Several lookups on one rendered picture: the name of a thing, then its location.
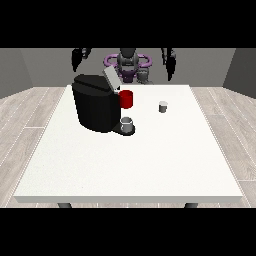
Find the red pod holder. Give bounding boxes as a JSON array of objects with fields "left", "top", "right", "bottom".
[{"left": 118, "top": 89, "right": 134, "bottom": 110}]

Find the black coffee machine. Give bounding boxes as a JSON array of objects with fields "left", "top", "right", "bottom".
[{"left": 71, "top": 73, "right": 136, "bottom": 136}]

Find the small grey coffee pod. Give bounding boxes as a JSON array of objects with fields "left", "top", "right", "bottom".
[{"left": 158, "top": 100, "right": 168, "bottom": 114}]

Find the pale grey machine lid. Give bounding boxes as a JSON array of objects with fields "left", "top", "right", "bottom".
[{"left": 102, "top": 65, "right": 122, "bottom": 91}]

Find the small grey cup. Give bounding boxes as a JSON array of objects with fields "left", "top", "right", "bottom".
[{"left": 120, "top": 116, "right": 135, "bottom": 133}]

